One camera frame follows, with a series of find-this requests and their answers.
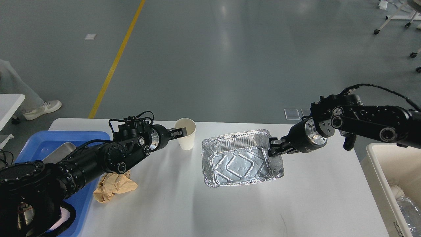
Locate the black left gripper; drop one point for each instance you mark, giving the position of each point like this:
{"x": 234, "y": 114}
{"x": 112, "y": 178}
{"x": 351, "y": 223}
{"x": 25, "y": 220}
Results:
{"x": 161, "y": 136}

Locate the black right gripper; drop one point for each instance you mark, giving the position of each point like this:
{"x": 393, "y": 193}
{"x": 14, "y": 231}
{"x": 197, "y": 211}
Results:
{"x": 303, "y": 138}

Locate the white paper cup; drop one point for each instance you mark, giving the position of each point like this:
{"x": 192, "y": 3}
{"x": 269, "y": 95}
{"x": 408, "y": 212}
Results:
{"x": 186, "y": 142}

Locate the aluminium foil tray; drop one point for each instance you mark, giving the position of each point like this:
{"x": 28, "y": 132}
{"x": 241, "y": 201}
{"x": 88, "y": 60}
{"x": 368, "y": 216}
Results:
{"x": 240, "y": 158}

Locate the brown paper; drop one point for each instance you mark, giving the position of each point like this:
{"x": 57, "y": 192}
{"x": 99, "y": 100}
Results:
{"x": 111, "y": 184}

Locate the small steel tray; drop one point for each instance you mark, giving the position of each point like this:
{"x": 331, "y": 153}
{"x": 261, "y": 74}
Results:
{"x": 59, "y": 153}

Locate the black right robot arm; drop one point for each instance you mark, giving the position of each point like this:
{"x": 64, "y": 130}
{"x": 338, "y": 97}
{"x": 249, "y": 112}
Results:
{"x": 346, "y": 113}

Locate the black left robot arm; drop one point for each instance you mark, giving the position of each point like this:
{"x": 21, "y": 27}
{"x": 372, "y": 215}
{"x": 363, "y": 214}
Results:
{"x": 33, "y": 193}

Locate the clear floor plate left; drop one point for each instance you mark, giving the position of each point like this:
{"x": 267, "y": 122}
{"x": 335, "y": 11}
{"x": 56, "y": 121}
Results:
{"x": 292, "y": 114}

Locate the clear floor plate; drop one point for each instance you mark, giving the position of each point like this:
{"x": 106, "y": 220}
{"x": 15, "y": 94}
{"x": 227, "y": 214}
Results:
{"x": 305, "y": 112}
{"x": 292, "y": 114}

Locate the clear floor plate right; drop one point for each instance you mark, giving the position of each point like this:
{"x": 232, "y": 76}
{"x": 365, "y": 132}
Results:
{"x": 305, "y": 112}

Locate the beige waste bin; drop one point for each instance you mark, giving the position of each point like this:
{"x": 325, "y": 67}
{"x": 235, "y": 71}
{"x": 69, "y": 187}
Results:
{"x": 393, "y": 172}

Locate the white sneaker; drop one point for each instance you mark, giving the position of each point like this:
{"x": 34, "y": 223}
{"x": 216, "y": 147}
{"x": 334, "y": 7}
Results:
{"x": 47, "y": 107}

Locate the blue plastic tray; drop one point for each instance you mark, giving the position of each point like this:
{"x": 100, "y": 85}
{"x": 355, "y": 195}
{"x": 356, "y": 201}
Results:
{"x": 42, "y": 144}

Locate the clear plastic bottle in bin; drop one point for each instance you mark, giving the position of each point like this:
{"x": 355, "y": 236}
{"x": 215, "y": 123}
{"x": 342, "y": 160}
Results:
{"x": 409, "y": 212}

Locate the white side table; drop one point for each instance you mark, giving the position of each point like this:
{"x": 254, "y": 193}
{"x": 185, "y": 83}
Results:
{"x": 9, "y": 103}

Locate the person's leg in grey trousers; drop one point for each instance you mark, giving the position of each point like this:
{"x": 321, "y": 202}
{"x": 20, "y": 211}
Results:
{"x": 10, "y": 82}

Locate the white rolling stand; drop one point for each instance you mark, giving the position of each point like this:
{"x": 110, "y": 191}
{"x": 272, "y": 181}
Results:
{"x": 414, "y": 14}

